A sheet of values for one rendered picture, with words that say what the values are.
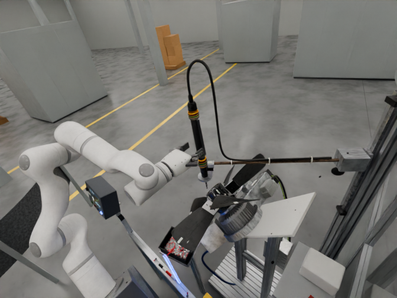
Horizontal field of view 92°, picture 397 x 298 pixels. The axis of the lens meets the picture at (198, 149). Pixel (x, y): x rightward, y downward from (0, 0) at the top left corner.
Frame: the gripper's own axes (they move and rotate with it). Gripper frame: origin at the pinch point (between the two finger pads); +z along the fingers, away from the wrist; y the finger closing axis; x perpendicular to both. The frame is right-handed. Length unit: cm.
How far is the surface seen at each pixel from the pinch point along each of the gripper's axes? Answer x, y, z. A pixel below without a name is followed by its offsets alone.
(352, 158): -8, 51, 36
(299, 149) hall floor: -164, -19, 234
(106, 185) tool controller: -41, -68, -27
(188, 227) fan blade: -47.3, -2.9, -12.7
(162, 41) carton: -55, -677, 508
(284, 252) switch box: -81, 38, 23
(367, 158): -8, 55, 39
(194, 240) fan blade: -46.1, 5.3, -16.2
